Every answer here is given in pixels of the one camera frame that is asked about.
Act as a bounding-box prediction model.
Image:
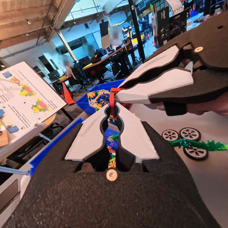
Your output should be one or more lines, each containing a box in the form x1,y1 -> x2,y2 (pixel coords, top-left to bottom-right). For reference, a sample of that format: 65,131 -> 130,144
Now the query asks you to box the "black product carton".
152,5 -> 188,49

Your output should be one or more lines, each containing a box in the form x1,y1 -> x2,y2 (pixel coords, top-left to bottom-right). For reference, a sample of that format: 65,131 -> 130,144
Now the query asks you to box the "blue plastic bin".
30,118 -> 84,178
76,80 -> 126,115

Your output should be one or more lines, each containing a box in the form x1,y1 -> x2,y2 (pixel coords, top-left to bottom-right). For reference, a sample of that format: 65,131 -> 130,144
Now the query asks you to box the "person's right hand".
186,93 -> 228,118

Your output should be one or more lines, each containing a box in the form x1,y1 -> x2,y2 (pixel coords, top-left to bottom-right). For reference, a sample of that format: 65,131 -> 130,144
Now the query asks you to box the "building instruction sheet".
0,61 -> 67,150

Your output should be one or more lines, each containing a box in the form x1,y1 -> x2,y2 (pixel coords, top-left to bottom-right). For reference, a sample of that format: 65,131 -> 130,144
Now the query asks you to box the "green leafy toy piece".
169,139 -> 228,152

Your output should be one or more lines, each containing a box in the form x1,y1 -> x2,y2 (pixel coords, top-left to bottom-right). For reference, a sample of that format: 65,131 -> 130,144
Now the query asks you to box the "red rod toy assembly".
87,87 -> 132,168

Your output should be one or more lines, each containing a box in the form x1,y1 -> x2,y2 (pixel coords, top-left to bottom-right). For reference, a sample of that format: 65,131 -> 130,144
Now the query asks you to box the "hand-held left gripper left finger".
65,103 -> 111,168

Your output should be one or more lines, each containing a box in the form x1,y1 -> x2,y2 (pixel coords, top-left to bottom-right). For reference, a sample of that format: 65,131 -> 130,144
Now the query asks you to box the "black metal pole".
127,0 -> 146,63

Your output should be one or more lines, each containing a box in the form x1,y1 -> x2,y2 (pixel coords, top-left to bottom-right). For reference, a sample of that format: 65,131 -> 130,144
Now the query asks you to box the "orange traffic cone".
62,83 -> 75,106

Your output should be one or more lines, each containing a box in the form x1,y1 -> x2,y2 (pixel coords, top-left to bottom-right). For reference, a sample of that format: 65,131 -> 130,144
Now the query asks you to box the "grey toy wheel black tire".
162,129 -> 179,142
179,127 -> 202,141
183,146 -> 209,161

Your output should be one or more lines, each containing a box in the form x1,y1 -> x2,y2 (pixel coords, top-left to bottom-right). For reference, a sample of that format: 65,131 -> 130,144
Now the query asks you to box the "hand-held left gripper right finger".
116,103 -> 160,168

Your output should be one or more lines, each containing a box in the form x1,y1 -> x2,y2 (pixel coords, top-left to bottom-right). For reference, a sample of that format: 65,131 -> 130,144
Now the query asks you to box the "wooden office desk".
82,43 -> 131,77

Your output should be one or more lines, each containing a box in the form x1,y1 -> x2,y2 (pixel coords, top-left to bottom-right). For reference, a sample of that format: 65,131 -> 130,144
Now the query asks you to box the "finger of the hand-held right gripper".
114,68 -> 195,105
119,45 -> 183,88

